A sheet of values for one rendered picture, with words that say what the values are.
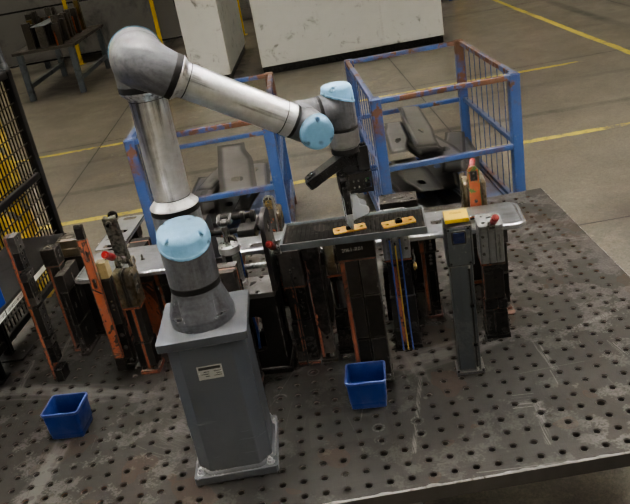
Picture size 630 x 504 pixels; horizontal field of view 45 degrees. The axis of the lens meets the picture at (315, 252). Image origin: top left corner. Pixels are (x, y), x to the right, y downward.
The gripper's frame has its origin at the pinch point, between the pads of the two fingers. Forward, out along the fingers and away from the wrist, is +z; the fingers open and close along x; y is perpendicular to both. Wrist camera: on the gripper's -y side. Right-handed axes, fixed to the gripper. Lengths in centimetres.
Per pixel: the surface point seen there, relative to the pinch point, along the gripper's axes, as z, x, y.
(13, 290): 15, 33, -99
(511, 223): 17, 18, 48
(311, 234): 1.7, 1.4, -9.8
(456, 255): 11.6, -6.5, 25.2
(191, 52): 73, 823, -96
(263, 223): 0.6, 12.4, -21.6
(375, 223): 1.7, 0.5, 6.8
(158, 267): 18, 36, -56
